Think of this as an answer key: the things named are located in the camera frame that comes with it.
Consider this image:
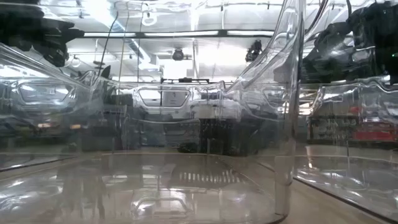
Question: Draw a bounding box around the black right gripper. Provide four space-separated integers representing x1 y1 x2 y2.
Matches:
300 21 354 84

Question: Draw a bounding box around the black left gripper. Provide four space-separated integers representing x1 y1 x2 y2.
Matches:
32 28 85 68

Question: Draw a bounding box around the clear plastic basket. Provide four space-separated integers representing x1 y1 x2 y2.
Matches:
292 76 398 222
0 0 307 224

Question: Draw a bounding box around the black ceiling-mounted device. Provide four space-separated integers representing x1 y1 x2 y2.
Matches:
244 39 264 62

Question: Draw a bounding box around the black hanging cable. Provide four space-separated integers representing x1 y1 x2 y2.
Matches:
98 12 119 78

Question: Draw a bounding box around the black overhead camera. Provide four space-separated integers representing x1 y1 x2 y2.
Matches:
172 48 185 62

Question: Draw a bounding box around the black aluminium table frame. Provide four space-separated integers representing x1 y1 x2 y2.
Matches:
82 29 276 39

